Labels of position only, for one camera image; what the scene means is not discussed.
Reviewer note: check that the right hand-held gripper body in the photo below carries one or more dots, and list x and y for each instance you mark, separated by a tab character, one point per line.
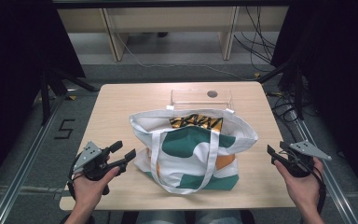
301	165

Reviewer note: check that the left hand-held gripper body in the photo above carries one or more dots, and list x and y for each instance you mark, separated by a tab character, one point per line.
87	154

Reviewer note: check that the white green orange tote bag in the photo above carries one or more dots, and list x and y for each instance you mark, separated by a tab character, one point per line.
186	161

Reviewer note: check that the black yellow chips bag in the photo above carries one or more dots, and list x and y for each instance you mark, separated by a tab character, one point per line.
195	122

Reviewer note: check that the clear plastic bin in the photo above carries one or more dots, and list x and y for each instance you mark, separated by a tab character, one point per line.
195	98

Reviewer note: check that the person's right hand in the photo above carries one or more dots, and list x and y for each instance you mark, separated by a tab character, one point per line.
303	189

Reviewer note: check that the person's left hand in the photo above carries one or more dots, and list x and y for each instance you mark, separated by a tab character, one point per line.
88	193

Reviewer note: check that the black tripod stand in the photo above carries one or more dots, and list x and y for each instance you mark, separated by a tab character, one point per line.
298	93
46	99

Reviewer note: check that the yellow floor tape piece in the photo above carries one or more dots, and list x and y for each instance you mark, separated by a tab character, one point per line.
71	97
256	74

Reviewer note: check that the grey round table grommet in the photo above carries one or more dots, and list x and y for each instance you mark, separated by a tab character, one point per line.
212	94

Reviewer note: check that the dark curtain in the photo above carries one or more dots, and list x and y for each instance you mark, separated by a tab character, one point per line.
12	77
345	77

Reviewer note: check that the beige wooden desk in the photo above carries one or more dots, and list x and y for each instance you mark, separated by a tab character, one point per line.
167	18

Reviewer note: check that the aluminium floor rail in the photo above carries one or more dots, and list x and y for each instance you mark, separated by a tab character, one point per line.
326	177
21	171

